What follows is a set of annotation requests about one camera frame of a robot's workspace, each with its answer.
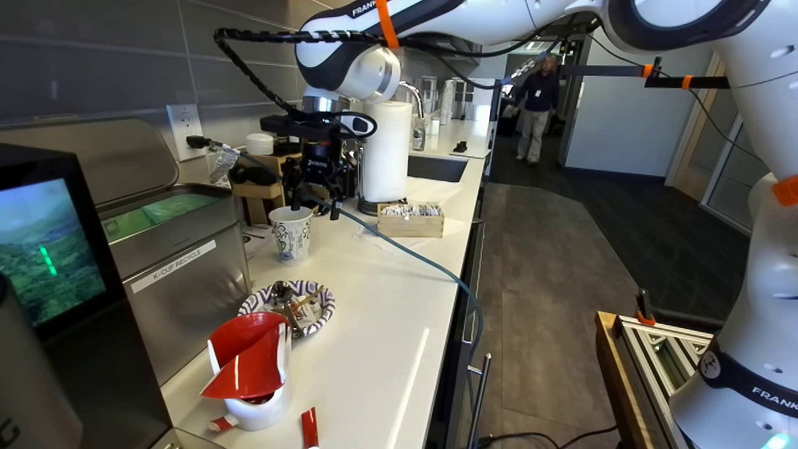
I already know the red packet on counter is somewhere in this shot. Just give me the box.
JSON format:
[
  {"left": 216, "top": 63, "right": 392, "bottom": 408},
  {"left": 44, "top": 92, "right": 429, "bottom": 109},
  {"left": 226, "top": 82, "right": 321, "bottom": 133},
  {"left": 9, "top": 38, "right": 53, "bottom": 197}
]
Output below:
[{"left": 300, "top": 408, "right": 320, "bottom": 449}]

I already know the wooden sugar packet box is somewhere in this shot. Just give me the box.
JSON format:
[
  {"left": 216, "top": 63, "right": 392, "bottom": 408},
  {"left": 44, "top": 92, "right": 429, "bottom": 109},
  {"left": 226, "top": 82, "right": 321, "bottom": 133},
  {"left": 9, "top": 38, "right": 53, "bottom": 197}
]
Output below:
[{"left": 376, "top": 202, "right": 444, "bottom": 237}]

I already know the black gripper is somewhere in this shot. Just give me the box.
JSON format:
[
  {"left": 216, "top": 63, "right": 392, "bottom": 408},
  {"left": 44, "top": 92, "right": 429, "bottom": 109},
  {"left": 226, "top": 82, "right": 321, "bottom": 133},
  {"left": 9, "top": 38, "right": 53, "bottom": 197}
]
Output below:
[{"left": 282, "top": 117, "right": 357, "bottom": 220}]

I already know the wooden condiment organizer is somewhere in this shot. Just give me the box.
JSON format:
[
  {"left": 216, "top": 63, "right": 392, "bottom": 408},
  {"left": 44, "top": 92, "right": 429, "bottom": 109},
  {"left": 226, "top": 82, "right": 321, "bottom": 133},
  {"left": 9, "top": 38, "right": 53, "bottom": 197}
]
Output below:
[{"left": 230, "top": 152, "right": 283, "bottom": 224}]

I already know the white wall outlet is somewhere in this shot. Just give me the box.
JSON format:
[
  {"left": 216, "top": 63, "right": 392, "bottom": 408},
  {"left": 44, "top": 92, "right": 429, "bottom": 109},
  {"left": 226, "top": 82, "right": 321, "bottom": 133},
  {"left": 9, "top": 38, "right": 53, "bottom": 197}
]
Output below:
[{"left": 167, "top": 104, "right": 202, "bottom": 161}]

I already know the black coffee machine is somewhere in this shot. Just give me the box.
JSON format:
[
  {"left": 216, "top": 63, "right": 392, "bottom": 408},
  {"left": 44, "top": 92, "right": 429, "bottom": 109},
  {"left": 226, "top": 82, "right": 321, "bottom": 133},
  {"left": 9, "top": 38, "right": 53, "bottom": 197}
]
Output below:
[{"left": 0, "top": 146, "right": 170, "bottom": 449}]

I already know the patterned paper plate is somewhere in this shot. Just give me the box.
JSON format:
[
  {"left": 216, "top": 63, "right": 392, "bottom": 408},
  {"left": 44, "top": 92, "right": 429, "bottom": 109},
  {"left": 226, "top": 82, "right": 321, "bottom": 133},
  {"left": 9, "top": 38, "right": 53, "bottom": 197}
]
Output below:
[{"left": 239, "top": 280, "right": 335, "bottom": 339}]

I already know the white paper towel roll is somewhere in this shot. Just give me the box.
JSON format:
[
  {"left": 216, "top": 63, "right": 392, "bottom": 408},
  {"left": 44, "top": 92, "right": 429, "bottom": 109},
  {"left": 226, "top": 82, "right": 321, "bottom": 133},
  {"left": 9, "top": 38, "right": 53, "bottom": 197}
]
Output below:
[{"left": 361, "top": 102, "right": 412, "bottom": 202}]

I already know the white cup with red packets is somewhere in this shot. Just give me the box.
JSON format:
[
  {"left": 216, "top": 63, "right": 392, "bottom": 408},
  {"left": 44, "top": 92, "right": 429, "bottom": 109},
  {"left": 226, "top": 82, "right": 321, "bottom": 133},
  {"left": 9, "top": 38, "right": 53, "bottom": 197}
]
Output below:
[{"left": 202, "top": 312, "right": 292, "bottom": 430}]

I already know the white lidded jar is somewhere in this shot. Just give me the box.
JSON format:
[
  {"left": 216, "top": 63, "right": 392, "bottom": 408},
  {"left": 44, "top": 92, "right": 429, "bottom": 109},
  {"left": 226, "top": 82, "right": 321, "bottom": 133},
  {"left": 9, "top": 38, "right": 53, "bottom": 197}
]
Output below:
[{"left": 246, "top": 133, "right": 273, "bottom": 157}]

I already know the patterned paper cup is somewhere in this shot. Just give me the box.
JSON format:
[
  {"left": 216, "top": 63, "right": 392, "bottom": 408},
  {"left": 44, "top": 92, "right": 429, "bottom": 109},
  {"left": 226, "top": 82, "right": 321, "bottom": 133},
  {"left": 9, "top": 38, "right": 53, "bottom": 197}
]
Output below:
[{"left": 270, "top": 208, "right": 315, "bottom": 263}]

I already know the black power cable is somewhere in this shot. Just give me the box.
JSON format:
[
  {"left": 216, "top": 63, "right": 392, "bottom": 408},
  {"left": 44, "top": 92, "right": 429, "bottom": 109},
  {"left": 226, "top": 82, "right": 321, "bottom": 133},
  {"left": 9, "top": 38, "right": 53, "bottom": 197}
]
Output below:
[{"left": 184, "top": 134, "right": 485, "bottom": 449}]

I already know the person in background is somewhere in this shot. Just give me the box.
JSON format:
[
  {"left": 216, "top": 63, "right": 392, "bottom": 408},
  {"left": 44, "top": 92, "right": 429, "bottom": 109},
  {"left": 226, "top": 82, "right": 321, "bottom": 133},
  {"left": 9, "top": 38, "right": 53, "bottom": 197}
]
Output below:
[{"left": 517, "top": 56, "right": 558, "bottom": 166}]

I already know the black paper towel holder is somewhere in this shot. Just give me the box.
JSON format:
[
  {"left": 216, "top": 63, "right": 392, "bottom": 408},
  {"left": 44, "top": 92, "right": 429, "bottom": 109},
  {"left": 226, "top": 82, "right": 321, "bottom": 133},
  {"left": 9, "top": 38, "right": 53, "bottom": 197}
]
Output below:
[{"left": 357, "top": 197, "right": 407, "bottom": 218}]

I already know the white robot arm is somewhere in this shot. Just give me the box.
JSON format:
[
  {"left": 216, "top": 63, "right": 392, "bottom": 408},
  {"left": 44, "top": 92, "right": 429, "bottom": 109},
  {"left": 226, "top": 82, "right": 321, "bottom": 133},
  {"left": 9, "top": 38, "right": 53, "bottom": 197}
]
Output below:
[{"left": 295, "top": 0, "right": 798, "bottom": 449}]

